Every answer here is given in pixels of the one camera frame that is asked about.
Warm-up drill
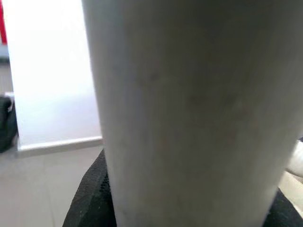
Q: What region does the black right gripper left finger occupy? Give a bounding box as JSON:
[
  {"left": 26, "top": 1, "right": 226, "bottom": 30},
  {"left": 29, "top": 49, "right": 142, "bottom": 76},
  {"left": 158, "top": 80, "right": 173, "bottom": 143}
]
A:
[{"left": 62, "top": 150, "right": 117, "bottom": 227}]

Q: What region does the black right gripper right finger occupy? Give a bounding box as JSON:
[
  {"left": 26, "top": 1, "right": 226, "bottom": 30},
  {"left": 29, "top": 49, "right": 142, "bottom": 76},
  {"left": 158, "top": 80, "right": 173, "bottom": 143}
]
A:
[{"left": 266, "top": 186, "right": 303, "bottom": 227}]

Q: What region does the white plastic table leg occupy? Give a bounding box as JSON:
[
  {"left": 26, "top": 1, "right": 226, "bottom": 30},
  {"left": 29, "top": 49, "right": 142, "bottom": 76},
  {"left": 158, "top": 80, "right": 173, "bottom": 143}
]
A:
[{"left": 81, "top": 0, "right": 303, "bottom": 227}]

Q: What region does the black rounded object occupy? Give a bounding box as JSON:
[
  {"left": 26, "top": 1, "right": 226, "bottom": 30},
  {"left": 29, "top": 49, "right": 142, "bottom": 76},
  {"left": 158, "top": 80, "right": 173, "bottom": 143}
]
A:
[{"left": 0, "top": 94, "right": 19, "bottom": 153}]

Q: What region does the red strip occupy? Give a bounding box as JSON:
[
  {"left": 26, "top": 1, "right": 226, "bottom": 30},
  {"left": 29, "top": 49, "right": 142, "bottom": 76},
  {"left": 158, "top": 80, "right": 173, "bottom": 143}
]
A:
[{"left": 0, "top": 0, "right": 8, "bottom": 45}]

